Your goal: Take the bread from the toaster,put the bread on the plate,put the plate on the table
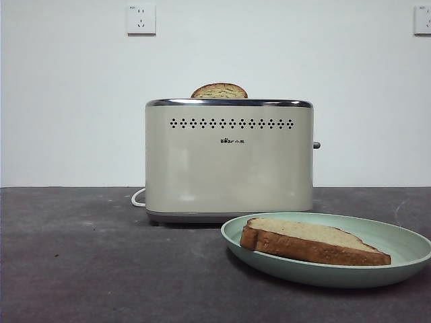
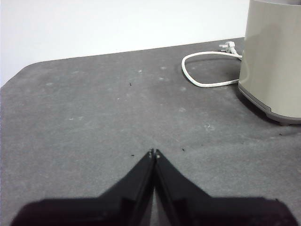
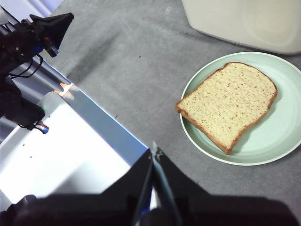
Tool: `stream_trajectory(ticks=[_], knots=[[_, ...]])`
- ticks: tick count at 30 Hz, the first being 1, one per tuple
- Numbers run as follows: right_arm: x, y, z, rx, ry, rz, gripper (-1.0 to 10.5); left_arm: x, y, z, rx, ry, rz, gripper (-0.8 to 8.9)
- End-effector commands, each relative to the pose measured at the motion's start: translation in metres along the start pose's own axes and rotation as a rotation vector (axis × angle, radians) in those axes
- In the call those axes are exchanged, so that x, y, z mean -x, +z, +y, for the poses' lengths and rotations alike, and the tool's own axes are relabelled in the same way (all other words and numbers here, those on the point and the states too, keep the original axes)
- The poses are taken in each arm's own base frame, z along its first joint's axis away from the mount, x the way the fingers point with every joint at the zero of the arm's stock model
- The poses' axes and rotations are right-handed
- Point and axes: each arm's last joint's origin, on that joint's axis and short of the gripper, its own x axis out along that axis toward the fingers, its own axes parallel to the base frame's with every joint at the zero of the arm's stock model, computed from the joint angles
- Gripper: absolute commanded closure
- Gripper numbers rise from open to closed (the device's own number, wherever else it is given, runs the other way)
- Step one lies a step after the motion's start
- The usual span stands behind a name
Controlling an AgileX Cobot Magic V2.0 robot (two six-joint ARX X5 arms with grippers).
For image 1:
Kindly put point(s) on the large toasted bread slice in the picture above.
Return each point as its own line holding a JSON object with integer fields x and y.
{"x": 303, "y": 245}

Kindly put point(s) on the pale green round plate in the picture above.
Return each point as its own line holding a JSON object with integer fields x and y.
{"x": 336, "y": 274}

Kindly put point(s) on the cream toaster with chrome top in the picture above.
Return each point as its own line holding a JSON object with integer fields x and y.
{"x": 229, "y": 168}

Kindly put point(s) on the small toasted bread slice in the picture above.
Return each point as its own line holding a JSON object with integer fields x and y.
{"x": 219, "y": 91}

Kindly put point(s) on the white wall socket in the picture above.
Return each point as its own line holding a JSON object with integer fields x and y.
{"x": 423, "y": 21}
{"x": 141, "y": 21}

